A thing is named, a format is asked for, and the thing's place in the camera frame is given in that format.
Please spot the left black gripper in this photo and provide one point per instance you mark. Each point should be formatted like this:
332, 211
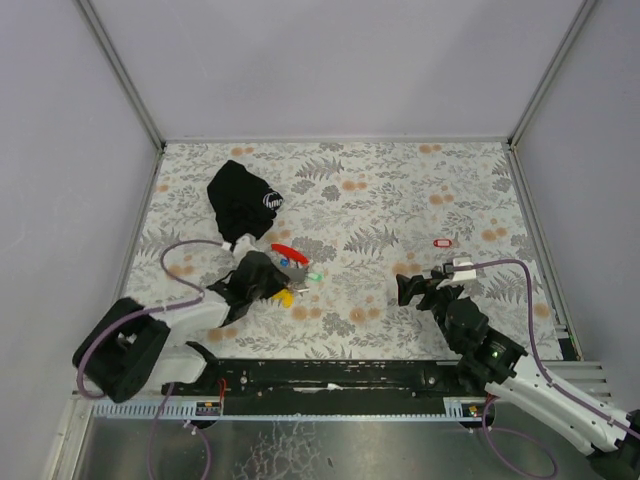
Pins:
273, 278

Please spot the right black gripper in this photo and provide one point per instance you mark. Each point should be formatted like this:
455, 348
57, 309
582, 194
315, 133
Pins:
425, 292

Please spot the key bunch with coloured tags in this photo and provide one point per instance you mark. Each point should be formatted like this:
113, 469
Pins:
296, 267

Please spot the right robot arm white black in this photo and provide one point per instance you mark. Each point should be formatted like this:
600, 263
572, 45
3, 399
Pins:
492, 361

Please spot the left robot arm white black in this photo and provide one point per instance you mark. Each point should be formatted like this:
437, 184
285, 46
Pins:
134, 347

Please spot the red key tag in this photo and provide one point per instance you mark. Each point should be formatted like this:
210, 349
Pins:
442, 243

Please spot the floral table mat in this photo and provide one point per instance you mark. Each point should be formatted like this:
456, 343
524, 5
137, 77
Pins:
362, 213

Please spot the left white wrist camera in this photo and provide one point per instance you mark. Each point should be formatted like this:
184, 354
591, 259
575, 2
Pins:
242, 246

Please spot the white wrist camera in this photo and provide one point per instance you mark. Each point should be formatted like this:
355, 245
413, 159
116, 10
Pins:
242, 246
455, 272

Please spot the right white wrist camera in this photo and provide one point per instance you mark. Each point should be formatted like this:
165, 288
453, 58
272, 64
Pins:
455, 272

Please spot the black drawstring bag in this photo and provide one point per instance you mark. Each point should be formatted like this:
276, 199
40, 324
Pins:
243, 203

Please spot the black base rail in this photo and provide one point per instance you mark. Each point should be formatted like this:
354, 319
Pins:
332, 387

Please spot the grey slotted cable duct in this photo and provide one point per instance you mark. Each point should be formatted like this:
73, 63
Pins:
172, 409

